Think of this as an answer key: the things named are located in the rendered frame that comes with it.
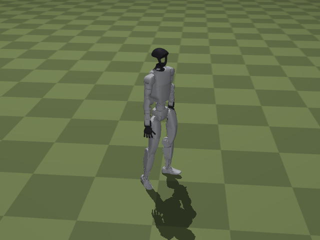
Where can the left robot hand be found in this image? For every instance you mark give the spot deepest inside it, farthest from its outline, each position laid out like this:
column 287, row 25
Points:
column 172, row 107

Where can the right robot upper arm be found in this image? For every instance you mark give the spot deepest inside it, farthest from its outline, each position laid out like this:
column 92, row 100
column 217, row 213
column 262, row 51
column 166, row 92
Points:
column 149, row 80

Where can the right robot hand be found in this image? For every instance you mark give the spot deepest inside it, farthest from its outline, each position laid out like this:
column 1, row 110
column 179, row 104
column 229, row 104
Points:
column 148, row 130

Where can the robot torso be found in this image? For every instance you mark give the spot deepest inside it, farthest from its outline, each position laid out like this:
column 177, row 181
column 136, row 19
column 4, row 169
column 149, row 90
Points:
column 161, row 90

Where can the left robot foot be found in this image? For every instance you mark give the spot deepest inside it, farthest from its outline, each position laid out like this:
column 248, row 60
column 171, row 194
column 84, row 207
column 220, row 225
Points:
column 171, row 170

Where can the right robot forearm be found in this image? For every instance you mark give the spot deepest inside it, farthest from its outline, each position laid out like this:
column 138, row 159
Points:
column 147, row 111

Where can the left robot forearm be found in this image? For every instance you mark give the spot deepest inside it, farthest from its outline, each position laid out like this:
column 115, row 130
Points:
column 171, row 98

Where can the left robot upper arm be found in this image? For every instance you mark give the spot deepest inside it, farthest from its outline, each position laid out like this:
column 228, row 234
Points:
column 172, row 76

